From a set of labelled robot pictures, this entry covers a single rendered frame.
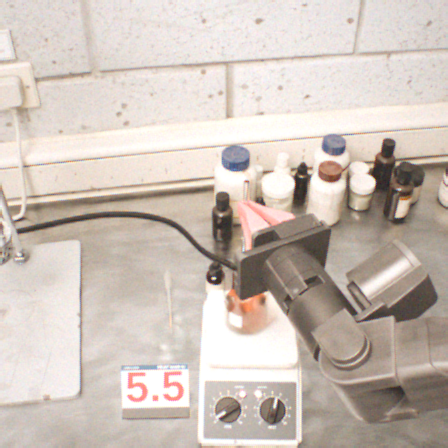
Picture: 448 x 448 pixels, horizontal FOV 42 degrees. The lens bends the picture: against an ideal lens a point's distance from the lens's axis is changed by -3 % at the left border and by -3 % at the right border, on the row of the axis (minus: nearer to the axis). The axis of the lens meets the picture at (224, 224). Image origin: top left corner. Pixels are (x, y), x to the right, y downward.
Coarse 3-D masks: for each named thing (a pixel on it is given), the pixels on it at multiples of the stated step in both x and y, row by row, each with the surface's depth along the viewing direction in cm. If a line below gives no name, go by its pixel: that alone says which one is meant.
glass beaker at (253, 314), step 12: (228, 276) 76; (228, 288) 78; (228, 300) 73; (240, 300) 72; (252, 300) 72; (264, 300) 73; (228, 312) 75; (240, 312) 73; (252, 312) 73; (264, 312) 75; (228, 324) 77; (240, 324) 75; (252, 324) 75; (264, 324) 77; (240, 336) 77; (252, 336) 77
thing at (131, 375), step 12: (132, 372) 80; (144, 372) 80; (156, 372) 80; (168, 372) 80; (180, 372) 80; (132, 384) 79; (144, 384) 79; (156, 384) 79; (168, 384) 79; (180, 384) 80; (132, 396) 79; (144, 396) 79; (156, 396) 79; (168, 396) 79; (180, 396) 79
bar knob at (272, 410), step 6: (264, 402) 74; (270, 402) 74; (276, 402) 73; (264, 408) 74; (270, 408) 73; (276, 408) 72; (282, 408) 74; (264, 414) 74; (270, 414) 72; (276, 414) 73; (282, 414) 74; (270, 420) 72; (276, 420) 73
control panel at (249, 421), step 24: (216, 384) 75; (240, 384) 75; (264, 384) 75; (288, 384) 75; (240, 408) 74; (288, 408) 74; (216, 432) 73; (240, 432) 73; (264, 432) 73; (288, 432) 73
